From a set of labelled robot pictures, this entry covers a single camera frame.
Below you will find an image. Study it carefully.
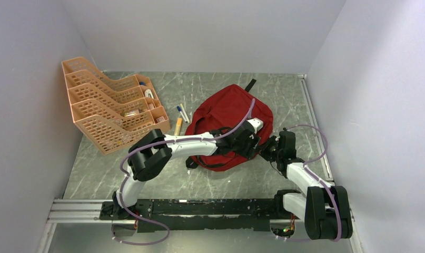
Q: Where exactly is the blue white whiteboard marker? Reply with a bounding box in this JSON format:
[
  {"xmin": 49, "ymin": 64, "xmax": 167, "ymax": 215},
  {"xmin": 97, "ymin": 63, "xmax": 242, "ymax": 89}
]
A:
[{"xmin": 176, "ymin": 105, "xmax": 188, "ymax": 123}]

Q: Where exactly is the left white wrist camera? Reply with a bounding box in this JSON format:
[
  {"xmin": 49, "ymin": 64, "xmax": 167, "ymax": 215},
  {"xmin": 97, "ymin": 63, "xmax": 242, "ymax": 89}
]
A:
[{"xmin": 247, "ymin": 118, "xmax": 264, "ymax": 133}]

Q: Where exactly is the red backpack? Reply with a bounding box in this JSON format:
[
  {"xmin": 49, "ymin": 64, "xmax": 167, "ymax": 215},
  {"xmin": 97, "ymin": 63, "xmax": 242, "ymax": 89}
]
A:
[{"xmin": 185, "ymin": 79, "xmax": 274, "ymax": 172}]

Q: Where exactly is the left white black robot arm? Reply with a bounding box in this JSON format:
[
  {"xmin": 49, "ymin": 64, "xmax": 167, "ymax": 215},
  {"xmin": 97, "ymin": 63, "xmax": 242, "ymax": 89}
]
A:
[{"xmin": 113, "ymin": 118, "xmax": 263, "ymax": 219}]

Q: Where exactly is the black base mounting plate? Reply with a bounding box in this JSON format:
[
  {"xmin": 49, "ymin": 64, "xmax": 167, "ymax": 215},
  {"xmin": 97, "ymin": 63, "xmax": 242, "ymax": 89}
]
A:
[{"xmin": 99, "ymin": 198, "xmax": 293, "ymax": 233}]

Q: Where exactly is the white pencil stick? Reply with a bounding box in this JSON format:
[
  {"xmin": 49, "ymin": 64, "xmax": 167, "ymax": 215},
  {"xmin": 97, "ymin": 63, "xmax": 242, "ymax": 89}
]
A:
[{"xmin": 180, "ymin": 103, "xmax": 190, "ymax": 123}]

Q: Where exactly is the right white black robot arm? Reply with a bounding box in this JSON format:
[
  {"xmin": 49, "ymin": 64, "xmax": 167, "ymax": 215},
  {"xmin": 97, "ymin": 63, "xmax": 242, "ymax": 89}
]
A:
[{"xmin": 259, "ymin": 129, "xmax": 353, "ymax": 240}]

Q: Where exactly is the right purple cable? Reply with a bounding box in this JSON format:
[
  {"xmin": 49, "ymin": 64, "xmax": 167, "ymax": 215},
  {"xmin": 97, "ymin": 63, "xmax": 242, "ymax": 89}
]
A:
[{"xmin": 275, "ymin": 124, "xmax": 343, "ymax": 242}]

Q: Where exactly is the aluminium frame rail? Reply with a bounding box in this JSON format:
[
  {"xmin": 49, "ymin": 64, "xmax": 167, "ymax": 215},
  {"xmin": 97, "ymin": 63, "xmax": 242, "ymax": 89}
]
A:
[{"xmin": 37, "ymin": 199, "xmax": 363, "ymax": 253}]

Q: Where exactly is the orange plastic file organizer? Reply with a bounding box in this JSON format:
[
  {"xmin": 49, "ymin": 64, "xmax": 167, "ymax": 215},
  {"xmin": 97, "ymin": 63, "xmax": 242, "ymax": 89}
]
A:
[{"xmin": 62, "ymin": 56, "xmax": 171, "ymax": 154}]

